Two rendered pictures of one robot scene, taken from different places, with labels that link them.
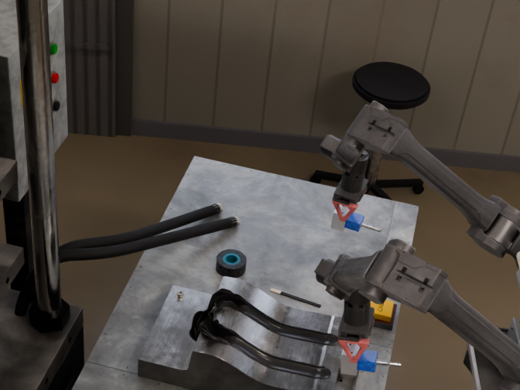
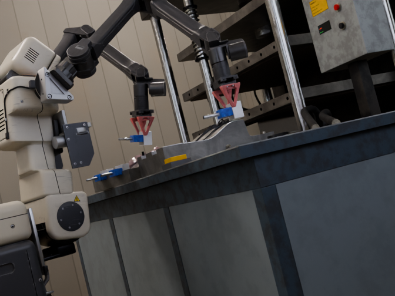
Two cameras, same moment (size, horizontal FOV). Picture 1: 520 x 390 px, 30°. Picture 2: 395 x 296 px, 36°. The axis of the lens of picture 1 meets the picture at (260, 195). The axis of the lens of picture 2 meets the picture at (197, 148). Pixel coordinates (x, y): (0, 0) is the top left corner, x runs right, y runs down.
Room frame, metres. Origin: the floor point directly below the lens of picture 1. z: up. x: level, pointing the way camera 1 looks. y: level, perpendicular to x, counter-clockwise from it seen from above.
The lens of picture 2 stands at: (3.54, -1.58, 0.72)
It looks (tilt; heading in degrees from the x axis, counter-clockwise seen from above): 3 degrees up; 142
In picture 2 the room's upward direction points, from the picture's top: 14 degrees counter-clockwise
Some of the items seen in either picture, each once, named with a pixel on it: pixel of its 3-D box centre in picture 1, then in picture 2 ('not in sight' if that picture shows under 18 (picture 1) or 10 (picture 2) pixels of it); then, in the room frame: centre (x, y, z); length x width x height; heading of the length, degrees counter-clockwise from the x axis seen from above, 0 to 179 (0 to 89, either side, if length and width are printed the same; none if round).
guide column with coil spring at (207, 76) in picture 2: not in sight; (216, 111); (0.93, 0.63, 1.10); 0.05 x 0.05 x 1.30
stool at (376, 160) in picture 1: (378, 139); not in sight; (3.35, -0.46, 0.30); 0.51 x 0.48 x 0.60; 93
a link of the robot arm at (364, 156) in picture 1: (354, 160); (219, 56); (2.03, -0.23, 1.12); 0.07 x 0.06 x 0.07; 53
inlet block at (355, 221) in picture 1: (357, 222); (221, 113); (2.02, -0.27, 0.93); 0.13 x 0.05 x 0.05; 72
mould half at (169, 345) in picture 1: (256, 343); (206, 146); (1.60, -0.03, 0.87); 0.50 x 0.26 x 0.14; 80
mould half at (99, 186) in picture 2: not in sight; (153, 165); (1.23, -0.06, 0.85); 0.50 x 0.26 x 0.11; 98
